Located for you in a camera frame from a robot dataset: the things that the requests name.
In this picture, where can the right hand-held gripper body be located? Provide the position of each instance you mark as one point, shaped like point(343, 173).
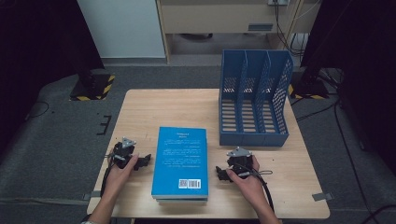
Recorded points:
point(241, 161)

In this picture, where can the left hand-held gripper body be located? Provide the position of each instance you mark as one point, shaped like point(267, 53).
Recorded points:
point(123, 152)

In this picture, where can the blue plastic file rack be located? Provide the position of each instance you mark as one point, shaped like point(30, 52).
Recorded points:
point(253, 140)

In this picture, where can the light blue book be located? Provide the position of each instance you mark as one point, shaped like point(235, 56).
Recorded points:
point(180, 161)

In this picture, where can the person's right hand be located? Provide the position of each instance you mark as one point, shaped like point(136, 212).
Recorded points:
point(250, 188)

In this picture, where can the person's left hand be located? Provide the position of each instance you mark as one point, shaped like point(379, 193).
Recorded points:
point(116, 180)

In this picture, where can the grey tape piece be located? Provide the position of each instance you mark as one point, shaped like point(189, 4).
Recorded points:
point(322, 196)
point(91, 195)

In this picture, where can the black yellow-striped stand base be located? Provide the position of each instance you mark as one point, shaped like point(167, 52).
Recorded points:
point(311, 90)
point(93, 88)

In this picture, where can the white panel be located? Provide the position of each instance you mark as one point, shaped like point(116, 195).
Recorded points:
point(124, 28)

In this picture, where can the black curtain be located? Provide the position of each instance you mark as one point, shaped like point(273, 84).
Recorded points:
point(358, 46)
point(31, 46)

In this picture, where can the beige cabinet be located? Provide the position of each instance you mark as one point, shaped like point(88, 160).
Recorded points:
point(211, 18)

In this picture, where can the white power strip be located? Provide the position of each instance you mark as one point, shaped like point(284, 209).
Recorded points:
point(277, 2)

